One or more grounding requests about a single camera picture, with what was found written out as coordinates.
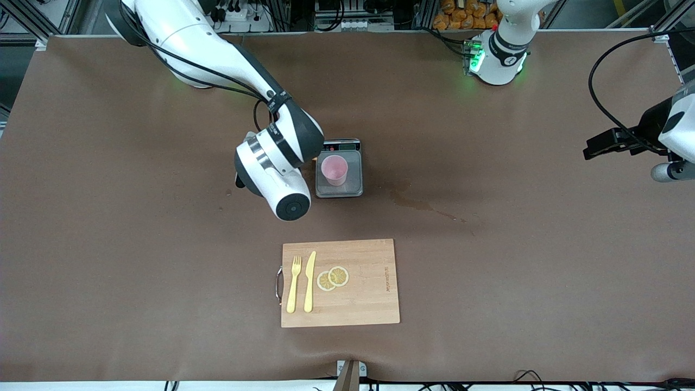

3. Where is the pink cup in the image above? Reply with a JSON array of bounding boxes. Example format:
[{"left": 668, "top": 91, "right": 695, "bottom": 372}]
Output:
[{"left": 321, "top": 155, "right": 348, "bottom": 187}]

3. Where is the orange snack pile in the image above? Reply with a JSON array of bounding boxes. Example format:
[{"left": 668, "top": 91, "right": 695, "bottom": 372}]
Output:
[{"left": 433, "top": 0, "right": 503, "bottom": 30}]

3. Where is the steel kitchen scale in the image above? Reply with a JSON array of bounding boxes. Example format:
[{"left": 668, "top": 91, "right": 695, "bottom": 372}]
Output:
[{"left": 315, "top": 138, "right": 364, "bottom": 199}]

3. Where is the wooden cutting board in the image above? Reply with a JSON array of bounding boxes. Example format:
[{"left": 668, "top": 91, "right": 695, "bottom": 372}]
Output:
[{"left": 281, "top": 238, "right": 401, "bottom": 329}]

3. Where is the yellow plastic knife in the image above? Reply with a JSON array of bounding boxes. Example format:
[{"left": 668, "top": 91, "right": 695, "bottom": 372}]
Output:
[{"left": 304, "top": 251, "right": 317, "bottom": 313}]

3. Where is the yellow plastic fork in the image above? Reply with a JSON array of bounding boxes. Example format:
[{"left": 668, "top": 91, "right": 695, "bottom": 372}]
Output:
[{"left": 286, "top": 256, "right": 302, "bottom": 314}]

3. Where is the white power strip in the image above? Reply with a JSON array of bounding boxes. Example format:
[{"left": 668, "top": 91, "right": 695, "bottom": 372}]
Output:
[{"left": 217, "top": 0, "right": 272, "bottom": 33}]

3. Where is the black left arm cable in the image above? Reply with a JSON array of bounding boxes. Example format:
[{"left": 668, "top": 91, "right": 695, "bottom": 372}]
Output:
[{"left": 588, "top": 30, "right": 695, "bottom": 155}]

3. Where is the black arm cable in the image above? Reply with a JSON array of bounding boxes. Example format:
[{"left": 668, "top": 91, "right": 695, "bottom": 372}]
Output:
[
  {"left": 588, "top": 30, "right": 695, "bottom": 155},
  {"left": 117, "top": 0, "right": 288, "bottom": 131}
]

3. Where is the aluminium frame profile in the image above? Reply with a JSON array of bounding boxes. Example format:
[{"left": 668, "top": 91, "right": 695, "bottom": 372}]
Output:
[
  {"left": 649, "top": 0, "right": 695, "bottom": 43},
  {"left": 0, "top": 0, "right": 82, "bottom": 52}
]

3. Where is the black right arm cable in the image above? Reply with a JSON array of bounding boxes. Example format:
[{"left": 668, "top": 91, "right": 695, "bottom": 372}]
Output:
[{"left": 117, "top": 0, "right": 288, "bottom": 131}]

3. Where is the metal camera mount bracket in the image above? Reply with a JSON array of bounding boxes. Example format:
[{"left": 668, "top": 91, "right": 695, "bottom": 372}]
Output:
[{"left": 334, "top": 360, "right": 368, "bottom": 391}]

